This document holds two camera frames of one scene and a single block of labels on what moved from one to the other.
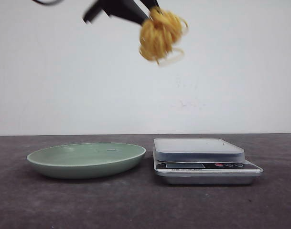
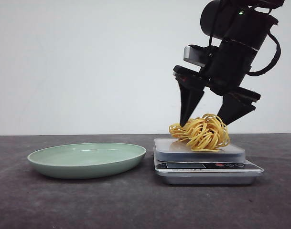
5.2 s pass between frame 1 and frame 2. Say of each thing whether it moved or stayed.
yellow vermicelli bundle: moved
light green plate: stayed
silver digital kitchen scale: stayed
